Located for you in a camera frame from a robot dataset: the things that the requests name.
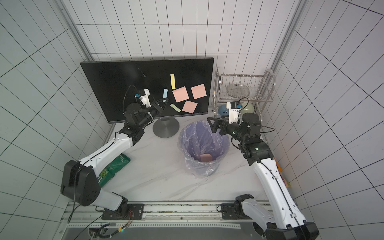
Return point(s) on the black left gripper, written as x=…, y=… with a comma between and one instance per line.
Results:
x=158, y=107

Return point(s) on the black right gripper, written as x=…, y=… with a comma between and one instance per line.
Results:
x=219, y=126

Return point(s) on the blue sticky strip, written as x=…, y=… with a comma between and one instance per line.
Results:
x=165, y=93

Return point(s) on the green sticky strip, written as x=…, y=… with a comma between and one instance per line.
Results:
x=175, y=108

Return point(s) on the curled pink sticky note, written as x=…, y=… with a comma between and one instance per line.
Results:
x=180, y=94

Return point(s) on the yellow sticky strip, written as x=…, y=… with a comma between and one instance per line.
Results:
x=173, y=82

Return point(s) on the small pink sticky note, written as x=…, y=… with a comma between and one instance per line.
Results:
x=206, y=158

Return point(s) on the large pink sticky note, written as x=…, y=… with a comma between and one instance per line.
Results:
x=199, y=91

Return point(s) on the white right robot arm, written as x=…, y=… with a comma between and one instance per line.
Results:
x=285, y=221

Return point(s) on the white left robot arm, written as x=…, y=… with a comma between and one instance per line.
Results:
x=80, y=182

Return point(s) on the black computer monitor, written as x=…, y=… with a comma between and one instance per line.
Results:
x=115, y=84

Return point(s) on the blue bowl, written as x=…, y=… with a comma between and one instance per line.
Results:
x=223, y=111

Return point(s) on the trash bin with plastic liner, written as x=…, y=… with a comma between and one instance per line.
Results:
x=197, y=139

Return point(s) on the green bowl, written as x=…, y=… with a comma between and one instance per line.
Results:
x=247, y=108

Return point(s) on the metal dish rack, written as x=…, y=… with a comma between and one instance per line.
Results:
x=255, y=91

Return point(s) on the orange snack bag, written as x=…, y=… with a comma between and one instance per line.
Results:
x=279, y=167

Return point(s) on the pink candy bag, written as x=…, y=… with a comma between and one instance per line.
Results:
x=285, y=182

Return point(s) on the green snack bag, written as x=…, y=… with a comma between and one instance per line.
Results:
x=112, y=169

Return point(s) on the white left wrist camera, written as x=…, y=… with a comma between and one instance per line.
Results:
x=143, y=96

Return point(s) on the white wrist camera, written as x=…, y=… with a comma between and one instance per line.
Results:
x=234, y=111
x=143, y=96

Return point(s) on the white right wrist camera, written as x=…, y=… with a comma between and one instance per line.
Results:
x=234, y=111

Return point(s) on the metal mounting rail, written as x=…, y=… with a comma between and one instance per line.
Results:
x=212, y=220

